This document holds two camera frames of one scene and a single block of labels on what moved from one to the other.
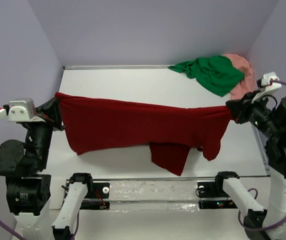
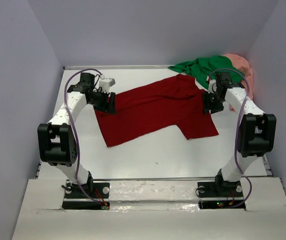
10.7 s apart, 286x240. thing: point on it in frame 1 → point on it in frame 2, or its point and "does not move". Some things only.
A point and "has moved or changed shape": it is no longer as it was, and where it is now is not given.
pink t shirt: x=247 y=84 does not move
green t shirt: x=217 y=74 does not move
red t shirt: x=172 y=130 has moved or changed shape
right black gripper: x=241 y=107 → x=207 y=106
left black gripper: x=50 y=110 → x=104 y=106
